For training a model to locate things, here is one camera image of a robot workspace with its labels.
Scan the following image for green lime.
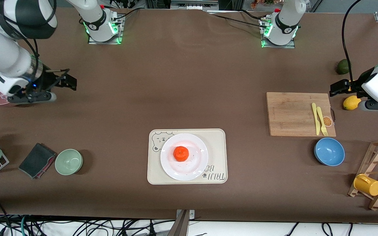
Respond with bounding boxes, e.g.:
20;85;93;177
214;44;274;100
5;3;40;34
336;59;350;75

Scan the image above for pale green bowl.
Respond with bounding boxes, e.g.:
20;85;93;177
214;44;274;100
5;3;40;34
55;149;83;176

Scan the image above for peeled orange fruit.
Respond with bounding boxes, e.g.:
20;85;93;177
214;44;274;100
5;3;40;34
173;146;189;162

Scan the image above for brown table mat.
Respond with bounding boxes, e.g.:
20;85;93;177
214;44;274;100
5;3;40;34
0;5;378;224

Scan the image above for white round plate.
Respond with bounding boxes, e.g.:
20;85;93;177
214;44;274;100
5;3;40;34
160;133;209;181

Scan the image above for dark grey folded cloth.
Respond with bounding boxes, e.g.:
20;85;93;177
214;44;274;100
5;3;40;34
18;143;57;179

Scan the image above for yellow plastic fork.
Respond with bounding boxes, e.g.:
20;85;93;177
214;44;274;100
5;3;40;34
316;107;328;136

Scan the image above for yellow plastic knife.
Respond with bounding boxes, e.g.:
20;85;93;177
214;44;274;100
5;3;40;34
311;103;321;136

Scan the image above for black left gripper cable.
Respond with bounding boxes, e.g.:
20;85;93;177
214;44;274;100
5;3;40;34
341;0;363;82

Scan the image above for wooden cutting board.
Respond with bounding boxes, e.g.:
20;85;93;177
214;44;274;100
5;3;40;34
266;92;336;137

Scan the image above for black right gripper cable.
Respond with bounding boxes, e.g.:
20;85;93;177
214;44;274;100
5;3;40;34
12;20;41;86

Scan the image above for pink folded cloth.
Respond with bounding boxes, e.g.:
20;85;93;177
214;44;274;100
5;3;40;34
36;152;57;180

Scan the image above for silver metal bracket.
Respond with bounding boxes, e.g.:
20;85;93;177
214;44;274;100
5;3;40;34
176;209;195;219

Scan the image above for yellow mug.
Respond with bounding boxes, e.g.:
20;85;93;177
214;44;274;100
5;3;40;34
353;174;378;196

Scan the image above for blue bowl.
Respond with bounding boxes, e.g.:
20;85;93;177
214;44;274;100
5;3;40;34
314;137;345;167

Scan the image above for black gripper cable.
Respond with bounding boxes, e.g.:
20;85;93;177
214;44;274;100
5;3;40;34
341;0;363;82
12;20;41;86

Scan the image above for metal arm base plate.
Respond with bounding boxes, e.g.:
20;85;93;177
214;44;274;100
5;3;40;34
261;16;296;49
88;13;124;45

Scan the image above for teal cable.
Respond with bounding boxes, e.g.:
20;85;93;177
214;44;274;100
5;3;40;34
20;215;29;236

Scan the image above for cream bear print tray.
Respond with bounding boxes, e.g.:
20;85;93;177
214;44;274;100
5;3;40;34
147;128;228;185

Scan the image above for black base cable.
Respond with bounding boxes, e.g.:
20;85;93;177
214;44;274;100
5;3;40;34
205;12;268;30
112;8;141;22

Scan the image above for grey metal pole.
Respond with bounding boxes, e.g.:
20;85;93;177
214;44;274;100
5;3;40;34
167;210;190;236

